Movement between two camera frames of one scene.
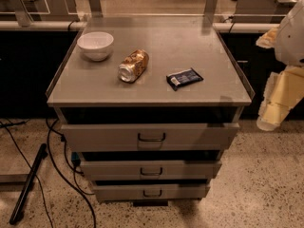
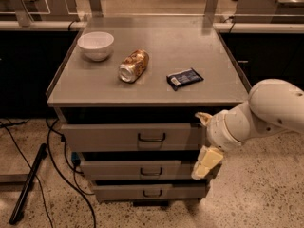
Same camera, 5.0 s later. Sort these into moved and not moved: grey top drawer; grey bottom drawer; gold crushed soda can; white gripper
Moved: white gripper
Not moved: grey bottom drawer; gold crushed soda can; grey top drawer
